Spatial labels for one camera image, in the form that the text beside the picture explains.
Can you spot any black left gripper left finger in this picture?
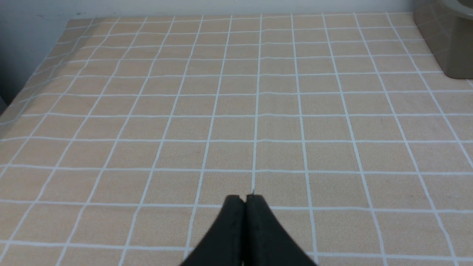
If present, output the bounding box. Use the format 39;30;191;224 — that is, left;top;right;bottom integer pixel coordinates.
181;195;245;266

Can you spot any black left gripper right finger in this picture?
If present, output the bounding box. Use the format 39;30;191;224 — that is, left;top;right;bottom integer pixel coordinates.
244;194;316;266

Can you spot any beige checkered tablecloth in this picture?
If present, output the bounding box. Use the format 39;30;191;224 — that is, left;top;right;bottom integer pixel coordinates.
0;13;473;266

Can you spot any olive green plastic bin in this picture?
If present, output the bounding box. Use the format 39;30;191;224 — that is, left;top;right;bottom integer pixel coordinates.
413;0;473;79

